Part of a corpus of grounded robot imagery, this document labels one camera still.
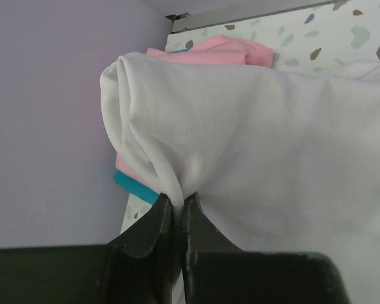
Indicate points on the folded pink t shirt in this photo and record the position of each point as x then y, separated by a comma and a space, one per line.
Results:
218, 50

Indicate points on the white t shirt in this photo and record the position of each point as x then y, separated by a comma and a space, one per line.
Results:
281, 161

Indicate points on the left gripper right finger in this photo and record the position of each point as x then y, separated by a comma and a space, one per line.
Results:
216, 271

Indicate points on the metal table edge rail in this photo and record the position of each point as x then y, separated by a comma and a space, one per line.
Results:
239, 12

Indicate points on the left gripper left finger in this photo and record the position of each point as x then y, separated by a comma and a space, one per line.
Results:
135, 267

